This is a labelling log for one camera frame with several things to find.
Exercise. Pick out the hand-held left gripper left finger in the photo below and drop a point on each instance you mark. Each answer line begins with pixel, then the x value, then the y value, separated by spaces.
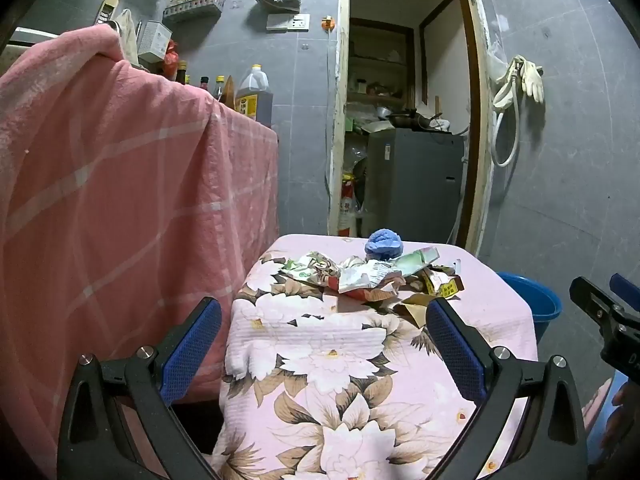
pixel 192 350

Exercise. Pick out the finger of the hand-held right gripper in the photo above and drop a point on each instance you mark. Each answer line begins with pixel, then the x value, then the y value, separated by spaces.
pixel 627 292
pixel 595 300

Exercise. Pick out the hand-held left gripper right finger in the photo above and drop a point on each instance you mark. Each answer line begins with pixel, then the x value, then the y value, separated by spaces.
pixel 455 350

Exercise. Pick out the brown paper scrap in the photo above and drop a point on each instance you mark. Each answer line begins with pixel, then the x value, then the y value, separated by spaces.
pixel 412 310

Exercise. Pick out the blue plastic bucket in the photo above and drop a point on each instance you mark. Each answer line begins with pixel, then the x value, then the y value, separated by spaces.
pixel 535 305

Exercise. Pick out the yellow packet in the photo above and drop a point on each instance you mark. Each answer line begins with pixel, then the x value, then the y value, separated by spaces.
pixel 445 285

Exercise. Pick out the pale green wrapper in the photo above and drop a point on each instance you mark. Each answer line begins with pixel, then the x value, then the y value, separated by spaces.
pixel 417 260

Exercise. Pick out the white and red wrapper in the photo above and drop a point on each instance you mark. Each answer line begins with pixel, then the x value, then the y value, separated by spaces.
pixel 365 277

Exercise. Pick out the blue cloth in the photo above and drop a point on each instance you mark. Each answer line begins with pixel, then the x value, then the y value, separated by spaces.
pixel 382 245

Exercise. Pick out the green and white wrapper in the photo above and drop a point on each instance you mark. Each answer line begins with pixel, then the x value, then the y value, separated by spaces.
pixel 307 267

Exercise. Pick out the person's right hand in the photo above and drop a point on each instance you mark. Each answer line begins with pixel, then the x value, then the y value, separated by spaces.
pixel 621 395

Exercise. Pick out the person's foot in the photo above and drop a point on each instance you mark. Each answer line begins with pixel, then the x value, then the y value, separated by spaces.
pixel 597 402

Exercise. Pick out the blue slipper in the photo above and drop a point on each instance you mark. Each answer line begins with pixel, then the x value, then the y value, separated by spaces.
pixel 600 440

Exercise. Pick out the pink floral tablecloth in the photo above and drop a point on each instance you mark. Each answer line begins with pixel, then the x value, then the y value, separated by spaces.
pixel 340 360

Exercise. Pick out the grey refrigerator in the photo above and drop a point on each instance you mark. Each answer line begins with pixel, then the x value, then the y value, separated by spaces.
pixel 415 185

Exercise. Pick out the pink checked cloth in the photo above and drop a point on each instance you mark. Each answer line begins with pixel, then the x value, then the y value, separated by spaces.
pixel 125 185

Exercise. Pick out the red and white sack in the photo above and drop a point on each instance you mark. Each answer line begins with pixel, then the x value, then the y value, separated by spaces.
pixel 347 205

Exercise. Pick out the cream rubber gloves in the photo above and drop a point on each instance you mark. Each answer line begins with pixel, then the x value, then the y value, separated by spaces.
pixel 530 77

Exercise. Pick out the black wok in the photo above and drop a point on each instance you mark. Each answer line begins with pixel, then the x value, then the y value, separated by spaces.
pixel 407 120

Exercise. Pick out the large cooking oil bottle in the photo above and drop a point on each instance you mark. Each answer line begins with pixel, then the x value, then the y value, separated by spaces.
pixel 254 100

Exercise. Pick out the clear plastic bag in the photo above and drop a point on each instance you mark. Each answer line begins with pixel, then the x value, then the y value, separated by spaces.
pixel 495 60

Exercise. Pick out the dark sauce bottle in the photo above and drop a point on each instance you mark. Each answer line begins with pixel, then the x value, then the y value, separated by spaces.
pixel 182 72
pixel 204 84
pixel 220 87

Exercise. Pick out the red bag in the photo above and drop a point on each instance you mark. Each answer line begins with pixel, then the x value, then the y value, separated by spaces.
pixel 170 57

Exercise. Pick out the wooden shelf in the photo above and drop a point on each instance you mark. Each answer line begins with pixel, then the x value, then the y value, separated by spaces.
pixel 380 60

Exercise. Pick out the hanging beige cloth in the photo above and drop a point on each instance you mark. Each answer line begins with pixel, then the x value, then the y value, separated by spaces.
pixel 127 35

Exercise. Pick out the wooden brush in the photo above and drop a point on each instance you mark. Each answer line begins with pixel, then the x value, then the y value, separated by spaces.
pixel 111 2

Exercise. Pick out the wooden door frame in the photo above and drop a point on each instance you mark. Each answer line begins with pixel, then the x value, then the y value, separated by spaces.
pixel 337 110

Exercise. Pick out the grey wall box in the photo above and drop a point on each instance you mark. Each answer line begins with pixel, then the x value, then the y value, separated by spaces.
pixel 154 40

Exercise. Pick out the wall socket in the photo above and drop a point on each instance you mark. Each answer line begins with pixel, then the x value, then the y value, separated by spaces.
pixel 287 22

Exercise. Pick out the orange wall hook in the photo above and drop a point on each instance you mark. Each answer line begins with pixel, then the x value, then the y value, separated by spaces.
pixel 328 23

